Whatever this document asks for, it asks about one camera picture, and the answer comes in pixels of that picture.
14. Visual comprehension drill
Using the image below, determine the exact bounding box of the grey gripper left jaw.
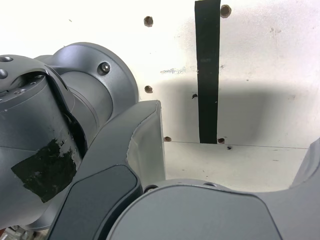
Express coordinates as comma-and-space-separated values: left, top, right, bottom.
47, 99, 167, 240

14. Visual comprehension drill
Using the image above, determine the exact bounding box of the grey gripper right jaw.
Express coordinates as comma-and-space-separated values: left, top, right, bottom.
106, 138, 320, 240

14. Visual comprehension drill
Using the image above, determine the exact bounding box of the black tape strip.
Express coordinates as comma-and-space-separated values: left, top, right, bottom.
194, 0, 222, 145

